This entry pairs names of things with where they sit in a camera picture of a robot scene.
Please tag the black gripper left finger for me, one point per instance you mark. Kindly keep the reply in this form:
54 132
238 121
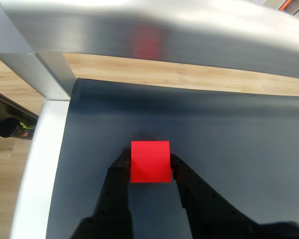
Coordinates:
112 199

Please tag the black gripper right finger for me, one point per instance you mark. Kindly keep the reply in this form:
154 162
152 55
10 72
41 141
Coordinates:
206 209

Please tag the red cube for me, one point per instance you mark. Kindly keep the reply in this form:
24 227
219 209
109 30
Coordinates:
150 161

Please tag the black cardboard tube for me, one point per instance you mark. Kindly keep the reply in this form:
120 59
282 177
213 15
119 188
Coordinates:
15 129

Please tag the dark shelf board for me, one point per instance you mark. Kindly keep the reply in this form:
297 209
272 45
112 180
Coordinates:
10 104

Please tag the silver metal frame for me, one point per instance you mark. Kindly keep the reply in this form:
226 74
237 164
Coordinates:
64 30

